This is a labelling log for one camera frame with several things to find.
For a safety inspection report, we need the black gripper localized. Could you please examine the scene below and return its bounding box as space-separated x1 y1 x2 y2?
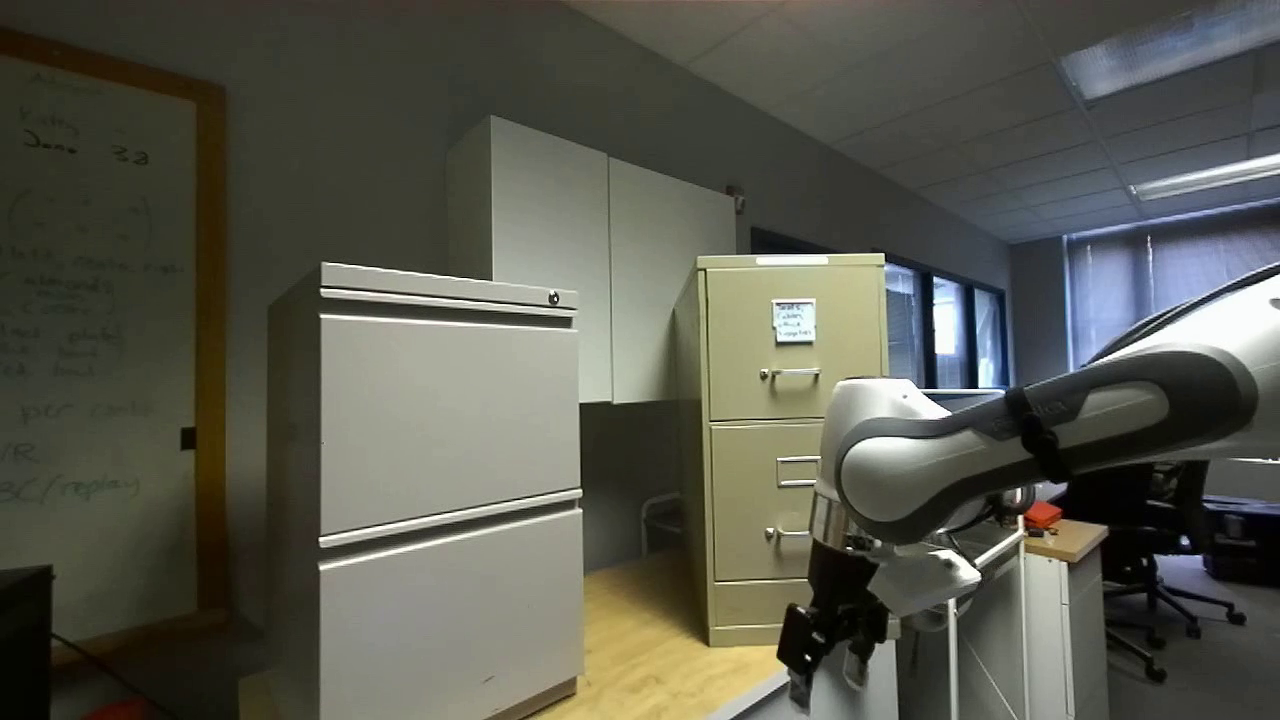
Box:
774 535 897 708

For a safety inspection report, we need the beige drawer without paper label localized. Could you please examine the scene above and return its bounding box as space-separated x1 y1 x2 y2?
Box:
704 421 839 589

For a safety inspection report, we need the beige metal filing cabinet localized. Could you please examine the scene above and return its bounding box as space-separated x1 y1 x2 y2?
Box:
666 249 891 652

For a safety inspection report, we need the beige drawer with paper label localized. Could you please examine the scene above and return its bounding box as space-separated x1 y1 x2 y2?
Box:
701 259 887 425

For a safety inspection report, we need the large grey cabinet drawer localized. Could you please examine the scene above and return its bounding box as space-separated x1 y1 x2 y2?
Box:
316 308 589 541
316 508 589 720

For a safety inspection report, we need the grey lateral file cabinet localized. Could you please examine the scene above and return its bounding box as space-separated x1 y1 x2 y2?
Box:
264 256 590 720

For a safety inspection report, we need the metal label holder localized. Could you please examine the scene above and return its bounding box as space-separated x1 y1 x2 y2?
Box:
771 453 829 492

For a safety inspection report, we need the wooden top side table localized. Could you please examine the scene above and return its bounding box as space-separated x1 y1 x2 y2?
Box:
1021 518 1113 720

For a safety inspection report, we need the white paper label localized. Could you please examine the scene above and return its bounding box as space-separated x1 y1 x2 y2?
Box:
769 294 821 349

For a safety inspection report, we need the black office chair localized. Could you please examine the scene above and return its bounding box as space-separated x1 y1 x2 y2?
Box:
1059 457 1251 690

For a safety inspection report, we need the dark interior window row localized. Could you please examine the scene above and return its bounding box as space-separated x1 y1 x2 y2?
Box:
881 256 1016 397

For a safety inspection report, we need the black bag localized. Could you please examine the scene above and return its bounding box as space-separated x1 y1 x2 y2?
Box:
1198 492 1280 589

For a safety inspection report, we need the window with blinds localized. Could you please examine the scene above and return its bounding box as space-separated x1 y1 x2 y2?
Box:
1063 218 1280 373

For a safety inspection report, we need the narrow ceiling light strip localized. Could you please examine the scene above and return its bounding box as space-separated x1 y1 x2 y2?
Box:
1123 150 1280 207

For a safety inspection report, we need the large ceiling light panel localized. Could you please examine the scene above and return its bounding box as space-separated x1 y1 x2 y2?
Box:
1056 0 1280 109

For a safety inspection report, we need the wood framed whiteboard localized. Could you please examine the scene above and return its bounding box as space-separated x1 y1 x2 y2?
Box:
0 25 231 650

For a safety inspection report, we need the black box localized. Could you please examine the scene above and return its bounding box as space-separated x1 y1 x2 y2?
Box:
0 559 60 720

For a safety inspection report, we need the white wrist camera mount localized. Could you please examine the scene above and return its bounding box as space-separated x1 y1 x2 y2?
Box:
868 530 990 620

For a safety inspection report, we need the white overhead wall cabinet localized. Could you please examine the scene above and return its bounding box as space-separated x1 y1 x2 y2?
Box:
444 113 740 410

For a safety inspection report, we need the thin dark cable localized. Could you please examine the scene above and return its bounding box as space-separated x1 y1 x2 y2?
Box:
53 630 169 714

